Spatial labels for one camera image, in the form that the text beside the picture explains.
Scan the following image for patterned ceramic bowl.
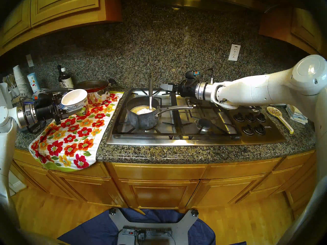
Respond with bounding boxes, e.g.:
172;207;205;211
10;92;29;107

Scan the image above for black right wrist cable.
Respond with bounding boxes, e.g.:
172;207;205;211
201;67;215;84

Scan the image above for grey handled metal spoon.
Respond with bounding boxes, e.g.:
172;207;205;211
147;72;154;112

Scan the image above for white paper towel roll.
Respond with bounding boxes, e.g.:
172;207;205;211
0;82;13;108

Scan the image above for dark blue cloth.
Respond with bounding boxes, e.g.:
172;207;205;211
57;208;247;245

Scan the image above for red frying pan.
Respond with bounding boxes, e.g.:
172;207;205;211
42;80;110;94

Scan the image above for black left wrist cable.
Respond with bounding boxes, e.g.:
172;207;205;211
26;119;47;134

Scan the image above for white wall power outlet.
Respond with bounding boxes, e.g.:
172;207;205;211
228;44;241;61

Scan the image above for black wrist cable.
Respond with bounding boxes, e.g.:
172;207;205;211
26;119;47;134
201;67;215;84

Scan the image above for white paper oats cup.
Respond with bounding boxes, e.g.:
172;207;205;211
61;89;90;117

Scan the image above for grey power strip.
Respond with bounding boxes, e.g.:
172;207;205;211
122;227;173;237

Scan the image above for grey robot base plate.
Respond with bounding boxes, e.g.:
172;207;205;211
109;208;199;245

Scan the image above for blue patterned paper cups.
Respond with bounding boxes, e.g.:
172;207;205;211
27;72;41;93

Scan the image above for wooden lower cabinets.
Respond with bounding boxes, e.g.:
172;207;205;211
10;148;317;222

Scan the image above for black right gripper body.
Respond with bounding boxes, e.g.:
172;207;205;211
177;79;198;97

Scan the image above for white utensil holder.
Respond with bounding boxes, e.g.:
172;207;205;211
3;74;18;93

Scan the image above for dark bottle white label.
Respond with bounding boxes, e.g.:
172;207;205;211
61;67;74;89

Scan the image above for black round burner cap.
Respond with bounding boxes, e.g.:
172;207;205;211
195;119;215;134

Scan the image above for dark grey saucepan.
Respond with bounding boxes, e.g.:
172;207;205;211
126;96;193;130

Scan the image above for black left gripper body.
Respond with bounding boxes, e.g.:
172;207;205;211
34;93;62;125

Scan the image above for stainless steel gas cooktop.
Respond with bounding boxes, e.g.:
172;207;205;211
106;88;287;146

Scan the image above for folded cloth stack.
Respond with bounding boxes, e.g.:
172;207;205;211
286;104;308;125

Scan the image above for floral kitchen towel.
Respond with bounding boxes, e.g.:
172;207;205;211
29;91;125;170

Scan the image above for yellow wooden spoon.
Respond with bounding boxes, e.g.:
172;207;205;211
267;107;295;134

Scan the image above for wooden upper cabinet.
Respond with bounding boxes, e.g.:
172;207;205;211
0;0;122;56
259;6;327;57

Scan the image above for stainless steel pot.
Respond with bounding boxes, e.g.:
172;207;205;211
86;79;118;107

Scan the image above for white paper cup stack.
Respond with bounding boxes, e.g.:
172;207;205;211
13;65;31;97

